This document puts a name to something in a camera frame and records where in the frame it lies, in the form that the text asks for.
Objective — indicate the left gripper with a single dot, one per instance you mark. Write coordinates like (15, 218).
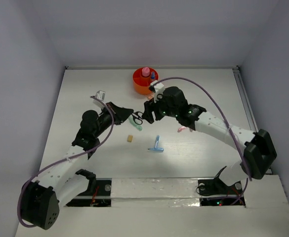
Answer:
(120, 114)

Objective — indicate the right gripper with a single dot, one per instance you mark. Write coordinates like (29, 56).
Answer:
(150, 106)

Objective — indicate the black scissors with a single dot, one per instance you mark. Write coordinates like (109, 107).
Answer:
(137, 117)

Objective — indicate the tan eraser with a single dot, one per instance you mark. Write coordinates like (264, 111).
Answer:
(130, 138)

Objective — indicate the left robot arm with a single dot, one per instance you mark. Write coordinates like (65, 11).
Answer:
(55, 185)

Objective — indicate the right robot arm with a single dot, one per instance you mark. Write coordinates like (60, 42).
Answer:
(256, 149)

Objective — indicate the orange round organizer container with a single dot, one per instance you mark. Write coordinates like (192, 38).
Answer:
(141, 84)

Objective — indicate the green highlighter pen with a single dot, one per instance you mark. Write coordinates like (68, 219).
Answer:
(137, 126)

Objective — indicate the pink pen lower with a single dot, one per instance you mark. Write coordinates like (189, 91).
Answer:
(181, 129)

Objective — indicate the blue pen flat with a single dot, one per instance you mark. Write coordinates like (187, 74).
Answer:
(156, 149)

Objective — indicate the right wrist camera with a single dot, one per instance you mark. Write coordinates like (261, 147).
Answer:
(158, 89)

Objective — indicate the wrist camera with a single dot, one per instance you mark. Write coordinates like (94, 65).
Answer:
(98, 98)
(158, 89)

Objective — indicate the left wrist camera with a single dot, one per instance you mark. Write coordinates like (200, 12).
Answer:
(98, 98)

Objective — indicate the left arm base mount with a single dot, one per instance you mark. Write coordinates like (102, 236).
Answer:
(97, 195)

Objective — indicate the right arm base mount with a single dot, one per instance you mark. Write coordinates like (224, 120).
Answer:
(213, 192)

